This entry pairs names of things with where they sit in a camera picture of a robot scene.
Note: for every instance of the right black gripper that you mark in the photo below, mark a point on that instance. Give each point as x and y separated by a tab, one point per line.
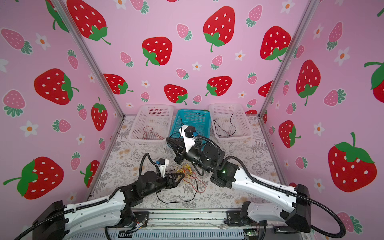
181	153

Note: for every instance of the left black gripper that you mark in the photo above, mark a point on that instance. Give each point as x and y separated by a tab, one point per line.
173	183

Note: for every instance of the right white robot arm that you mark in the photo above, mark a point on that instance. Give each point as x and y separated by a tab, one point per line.
295	211

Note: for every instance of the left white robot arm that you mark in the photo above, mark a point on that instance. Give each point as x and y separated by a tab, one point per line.
59	222

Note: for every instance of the teal plastic basket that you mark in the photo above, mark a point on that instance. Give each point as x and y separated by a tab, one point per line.
201	120

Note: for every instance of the left white plastic basket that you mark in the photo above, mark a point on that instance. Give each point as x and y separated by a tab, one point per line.
152	124

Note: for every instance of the white plastic basket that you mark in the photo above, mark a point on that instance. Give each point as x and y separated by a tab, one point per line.
152	124
229	122

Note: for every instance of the right white plastic basket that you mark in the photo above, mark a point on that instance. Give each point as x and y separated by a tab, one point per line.
229	122

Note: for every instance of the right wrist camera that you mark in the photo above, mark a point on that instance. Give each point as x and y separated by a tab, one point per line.
188	133

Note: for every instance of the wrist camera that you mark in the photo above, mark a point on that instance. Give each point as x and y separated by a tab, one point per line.
188	133
162	165

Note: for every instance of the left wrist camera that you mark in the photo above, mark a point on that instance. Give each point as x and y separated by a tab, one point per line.
162	165

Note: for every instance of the aluminium front rail frame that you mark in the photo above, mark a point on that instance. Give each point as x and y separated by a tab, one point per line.
193	224

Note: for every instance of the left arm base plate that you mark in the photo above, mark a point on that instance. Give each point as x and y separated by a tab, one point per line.
129	220

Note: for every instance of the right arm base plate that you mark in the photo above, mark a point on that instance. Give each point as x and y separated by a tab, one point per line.
239	219

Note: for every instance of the left corner aluminium post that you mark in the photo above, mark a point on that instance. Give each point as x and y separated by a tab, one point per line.
79	40

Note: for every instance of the corner aluminium post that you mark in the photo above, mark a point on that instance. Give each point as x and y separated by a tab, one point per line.
296	38
79	40

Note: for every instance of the right corner aluminium post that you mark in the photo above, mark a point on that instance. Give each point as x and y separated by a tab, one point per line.
296	38

